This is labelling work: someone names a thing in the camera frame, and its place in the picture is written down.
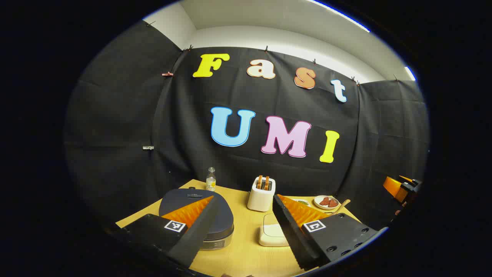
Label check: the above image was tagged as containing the clear box of white rice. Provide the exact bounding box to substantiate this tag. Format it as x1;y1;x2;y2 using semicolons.
258;213;290;247

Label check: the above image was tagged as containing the small clear glass bottle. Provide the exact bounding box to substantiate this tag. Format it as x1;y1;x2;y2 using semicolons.
206;167;217;192

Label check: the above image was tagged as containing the dark grey rice cooker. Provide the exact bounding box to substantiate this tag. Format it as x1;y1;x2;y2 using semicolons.
159;188;235;250

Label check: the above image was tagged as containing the wooden spoon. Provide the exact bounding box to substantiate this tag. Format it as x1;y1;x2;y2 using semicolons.
331;199;351;215

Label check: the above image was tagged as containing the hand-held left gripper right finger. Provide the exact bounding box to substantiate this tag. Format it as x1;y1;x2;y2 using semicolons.
272;194;381;271

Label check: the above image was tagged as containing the black backdrop cloth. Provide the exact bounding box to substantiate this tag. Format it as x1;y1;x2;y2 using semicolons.
63;19;430;231

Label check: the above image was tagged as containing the white toaster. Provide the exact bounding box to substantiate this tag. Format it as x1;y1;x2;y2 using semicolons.
247;176;276;212

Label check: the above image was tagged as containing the white round plate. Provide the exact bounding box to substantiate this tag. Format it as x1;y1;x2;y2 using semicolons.
314;195;340;210

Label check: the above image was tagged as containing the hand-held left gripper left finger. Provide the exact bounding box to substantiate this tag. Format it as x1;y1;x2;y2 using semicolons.
111;195;219;269

